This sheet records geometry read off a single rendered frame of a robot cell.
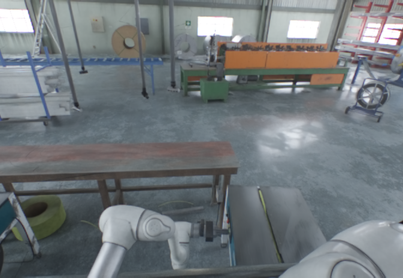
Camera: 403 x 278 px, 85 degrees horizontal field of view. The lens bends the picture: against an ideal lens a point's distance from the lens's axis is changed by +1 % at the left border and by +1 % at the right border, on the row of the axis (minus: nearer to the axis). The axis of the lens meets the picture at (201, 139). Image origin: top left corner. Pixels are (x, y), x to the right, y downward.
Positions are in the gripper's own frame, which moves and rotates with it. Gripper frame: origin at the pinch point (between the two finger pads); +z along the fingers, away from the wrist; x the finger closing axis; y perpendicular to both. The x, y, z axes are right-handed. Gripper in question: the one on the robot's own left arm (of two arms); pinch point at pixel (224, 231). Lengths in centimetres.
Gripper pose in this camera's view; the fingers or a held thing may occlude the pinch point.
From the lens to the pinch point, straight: 162.7
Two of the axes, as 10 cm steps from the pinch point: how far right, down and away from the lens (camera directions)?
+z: 10.0, 0.4, -0.1
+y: -0.3, 8.7, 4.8
